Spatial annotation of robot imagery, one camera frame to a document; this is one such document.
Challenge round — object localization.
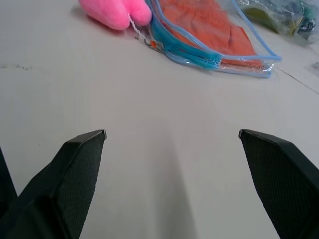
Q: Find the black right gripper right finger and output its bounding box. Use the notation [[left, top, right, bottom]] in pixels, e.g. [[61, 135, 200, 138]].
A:
[[238, 128, 319, 239]]

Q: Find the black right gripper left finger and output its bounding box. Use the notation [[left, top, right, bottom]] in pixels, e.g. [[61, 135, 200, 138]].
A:
[[0, 129, 107, 239]]

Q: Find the clear pouch with orange cloth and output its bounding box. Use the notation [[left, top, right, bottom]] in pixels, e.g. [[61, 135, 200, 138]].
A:
[[145, 0, 283, 79]]

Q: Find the clear bag of green items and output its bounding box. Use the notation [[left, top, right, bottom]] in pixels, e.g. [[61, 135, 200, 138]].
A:
[[235, 0, 319, 45]]

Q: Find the pink plush zipper charm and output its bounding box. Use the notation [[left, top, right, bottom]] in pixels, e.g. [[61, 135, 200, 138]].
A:
[[78, 0, 153, 31]]

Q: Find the white twisted zipper cord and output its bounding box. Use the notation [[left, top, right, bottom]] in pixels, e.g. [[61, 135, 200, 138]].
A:
[[127, 13, 165, 52]]

